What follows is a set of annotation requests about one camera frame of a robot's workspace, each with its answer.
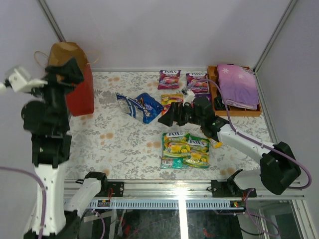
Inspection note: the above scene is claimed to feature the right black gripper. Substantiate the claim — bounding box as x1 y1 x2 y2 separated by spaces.
158 102 204 127

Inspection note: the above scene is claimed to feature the orange snack package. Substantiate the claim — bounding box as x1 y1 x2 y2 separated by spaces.
161 94 183 116

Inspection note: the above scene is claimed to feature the blue Doritos chip bag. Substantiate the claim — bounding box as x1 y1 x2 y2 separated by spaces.
116 93 163 124

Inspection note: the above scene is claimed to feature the red paper bag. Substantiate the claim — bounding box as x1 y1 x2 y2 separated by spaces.
33 41 100 117

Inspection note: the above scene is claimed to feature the purple candy bag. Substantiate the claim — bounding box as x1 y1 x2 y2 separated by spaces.
195 94 211 101
186 73 209 94
158 70 181 90

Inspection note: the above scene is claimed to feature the green snack package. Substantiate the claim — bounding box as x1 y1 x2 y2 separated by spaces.
160 131 190 169

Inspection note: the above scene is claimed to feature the yellow snack bar packet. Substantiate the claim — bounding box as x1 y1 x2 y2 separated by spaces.
210 139 223 148

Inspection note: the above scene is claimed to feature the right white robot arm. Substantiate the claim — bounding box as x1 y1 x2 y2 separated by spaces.
158 97 301 197

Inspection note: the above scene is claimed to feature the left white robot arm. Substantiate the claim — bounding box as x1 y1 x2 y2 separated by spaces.
21 58 109 239

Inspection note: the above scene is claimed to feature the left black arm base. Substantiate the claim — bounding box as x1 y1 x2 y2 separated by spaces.
96 181 125 198

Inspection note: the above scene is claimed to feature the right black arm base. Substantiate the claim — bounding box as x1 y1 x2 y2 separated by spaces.
211 180 249 198

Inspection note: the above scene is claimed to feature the black item in tray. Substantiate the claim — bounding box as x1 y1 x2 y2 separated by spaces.
213 95 230 111

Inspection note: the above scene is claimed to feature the wooden compartment tray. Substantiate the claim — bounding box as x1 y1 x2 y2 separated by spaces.
207 66 262 117

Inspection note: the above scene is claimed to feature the floral table mat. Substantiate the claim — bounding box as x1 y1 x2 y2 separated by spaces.
66 72 259 180

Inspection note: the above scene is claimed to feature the purple star cloth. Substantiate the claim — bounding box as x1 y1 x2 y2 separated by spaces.
217 64 259 110

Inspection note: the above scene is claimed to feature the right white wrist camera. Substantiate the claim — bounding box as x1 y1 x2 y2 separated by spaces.
180 88 195 103

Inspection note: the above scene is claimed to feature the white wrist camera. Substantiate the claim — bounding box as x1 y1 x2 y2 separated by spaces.
0 66 48 94
180 88 195 103

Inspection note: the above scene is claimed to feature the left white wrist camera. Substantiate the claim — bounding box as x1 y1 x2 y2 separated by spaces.
0 66 48 94

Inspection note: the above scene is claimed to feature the aluminium front rail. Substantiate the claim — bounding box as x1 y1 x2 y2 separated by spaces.
62 178 306 199

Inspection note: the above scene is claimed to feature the blue slotted cable duct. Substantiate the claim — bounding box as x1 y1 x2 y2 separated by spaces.
87 199 244 211

